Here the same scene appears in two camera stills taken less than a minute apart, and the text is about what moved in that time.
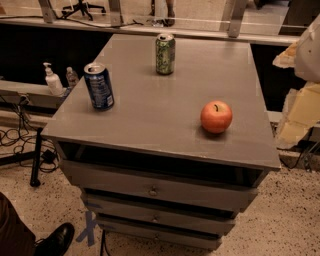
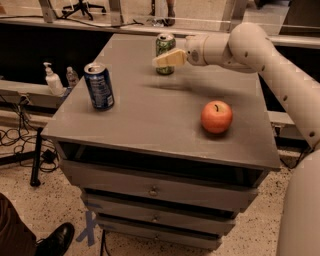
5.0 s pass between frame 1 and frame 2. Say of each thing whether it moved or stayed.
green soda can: stayed
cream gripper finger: moved
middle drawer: stayed
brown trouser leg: stayed
